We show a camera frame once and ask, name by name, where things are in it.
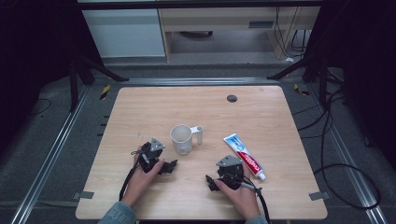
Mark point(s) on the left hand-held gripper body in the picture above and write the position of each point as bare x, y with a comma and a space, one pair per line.
148, 155

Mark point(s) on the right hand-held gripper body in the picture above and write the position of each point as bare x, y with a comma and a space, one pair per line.
230, 172

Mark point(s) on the person's right hand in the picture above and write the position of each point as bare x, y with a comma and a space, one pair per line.
241, 199

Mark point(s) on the person's left hand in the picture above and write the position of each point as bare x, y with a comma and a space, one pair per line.
140, 183

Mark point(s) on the toothpaste tube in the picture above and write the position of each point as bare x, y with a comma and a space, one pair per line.
246, 157

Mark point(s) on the grey tape piece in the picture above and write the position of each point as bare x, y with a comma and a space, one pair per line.
319, 196
84, 195

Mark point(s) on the yellow black tape strip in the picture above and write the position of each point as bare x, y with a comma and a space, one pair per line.
301, 90
105, 91

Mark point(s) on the black metal stand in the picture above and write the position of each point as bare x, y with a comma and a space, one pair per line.
317, 68
81, 68

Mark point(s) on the white cabinet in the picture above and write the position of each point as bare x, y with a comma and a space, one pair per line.
124, 32

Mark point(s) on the black curtain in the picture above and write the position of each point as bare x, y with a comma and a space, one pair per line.
34, 62
364, 71

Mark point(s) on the aluminium floor rail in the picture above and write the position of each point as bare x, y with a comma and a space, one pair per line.
345, 155
49, 158

